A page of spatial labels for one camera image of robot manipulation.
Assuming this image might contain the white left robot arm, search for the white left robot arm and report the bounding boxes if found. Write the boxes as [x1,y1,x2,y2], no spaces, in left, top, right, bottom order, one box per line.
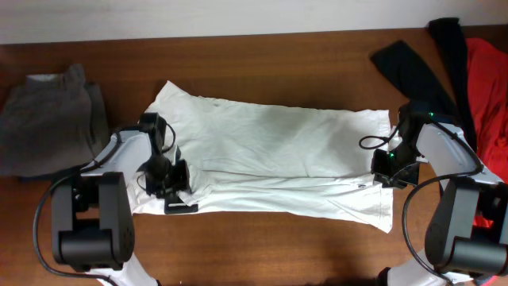
[44,114,198,285]

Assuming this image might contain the grey folded garment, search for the grey folded garment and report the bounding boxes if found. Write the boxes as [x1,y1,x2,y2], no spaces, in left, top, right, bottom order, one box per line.
[1,64,110,177]

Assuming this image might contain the red garment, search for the red garment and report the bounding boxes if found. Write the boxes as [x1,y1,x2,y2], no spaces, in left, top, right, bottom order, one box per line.
[464,37,508,231]

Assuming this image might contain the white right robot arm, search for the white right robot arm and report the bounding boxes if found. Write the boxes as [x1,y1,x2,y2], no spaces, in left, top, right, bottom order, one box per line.
[371,113,507,285]

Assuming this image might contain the white polo shirt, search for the white polo shirt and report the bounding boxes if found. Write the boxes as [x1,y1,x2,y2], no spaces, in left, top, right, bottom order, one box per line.
[149,83,393,232]

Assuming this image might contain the black garment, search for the black garment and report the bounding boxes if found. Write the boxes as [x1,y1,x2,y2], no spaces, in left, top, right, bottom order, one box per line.
[371,17,477,150]

